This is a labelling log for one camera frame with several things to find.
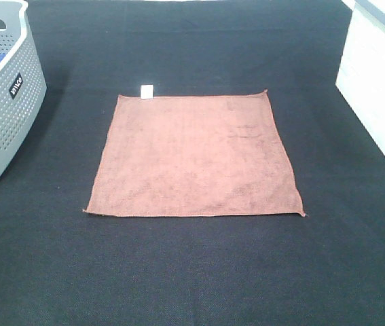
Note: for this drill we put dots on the black table cloth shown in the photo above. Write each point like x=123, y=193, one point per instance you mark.
x=61, y=266

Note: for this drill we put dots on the grey perforated laundry basket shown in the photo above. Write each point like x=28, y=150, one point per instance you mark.
x=22, y=83

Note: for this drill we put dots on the brown microfiber towel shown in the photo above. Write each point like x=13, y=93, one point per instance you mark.
x=194, y=156

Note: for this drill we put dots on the white plastic storage bin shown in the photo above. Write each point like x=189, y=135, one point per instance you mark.
x=361, y=74

